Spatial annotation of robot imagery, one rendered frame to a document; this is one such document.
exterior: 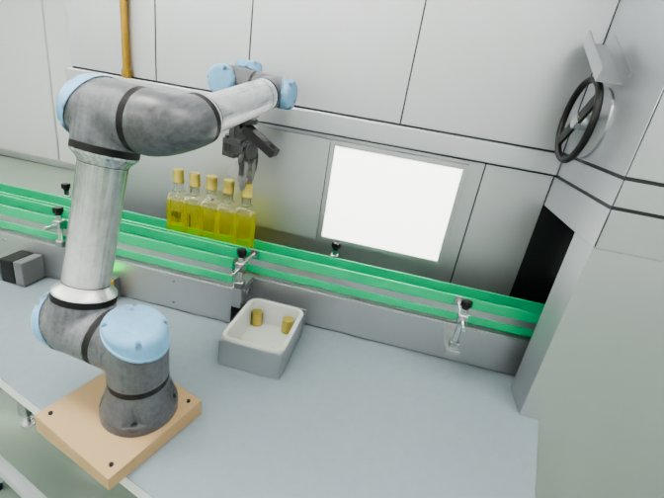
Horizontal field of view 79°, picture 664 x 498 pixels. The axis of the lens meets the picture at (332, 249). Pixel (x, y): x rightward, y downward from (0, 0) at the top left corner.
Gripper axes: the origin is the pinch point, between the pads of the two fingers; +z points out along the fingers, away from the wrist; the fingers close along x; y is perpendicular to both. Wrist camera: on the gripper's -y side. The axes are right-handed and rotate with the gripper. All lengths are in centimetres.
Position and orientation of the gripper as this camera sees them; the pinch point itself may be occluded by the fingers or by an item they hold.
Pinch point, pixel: (247, 186)
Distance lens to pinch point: 128.0
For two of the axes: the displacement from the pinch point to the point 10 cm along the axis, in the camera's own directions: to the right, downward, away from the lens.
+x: -3.0, 3.3, -9.0
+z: -1.5, 9.1, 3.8
